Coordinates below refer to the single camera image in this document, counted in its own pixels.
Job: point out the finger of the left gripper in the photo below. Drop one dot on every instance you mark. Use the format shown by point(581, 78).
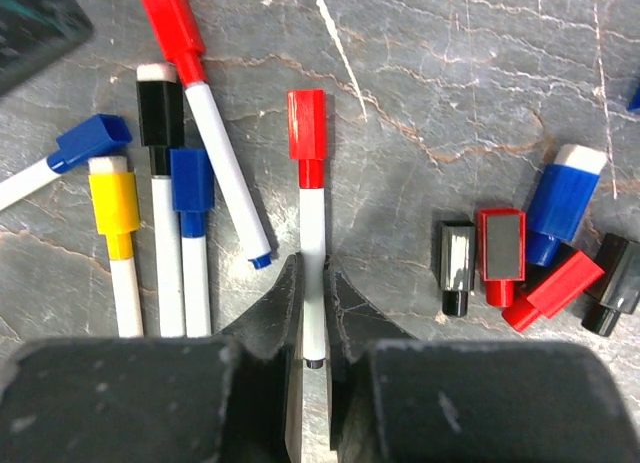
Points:
point(37, 33)

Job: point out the yellow cap marker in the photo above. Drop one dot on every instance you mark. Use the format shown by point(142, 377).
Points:
point(113, 191)

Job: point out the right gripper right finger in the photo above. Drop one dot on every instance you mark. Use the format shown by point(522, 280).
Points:
point(395, 398)

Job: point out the black marker cap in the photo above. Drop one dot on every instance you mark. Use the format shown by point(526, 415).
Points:
point(456, 265)
point(616, 293)

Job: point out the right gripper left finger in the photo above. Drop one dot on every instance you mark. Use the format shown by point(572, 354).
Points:
point(235, 396)

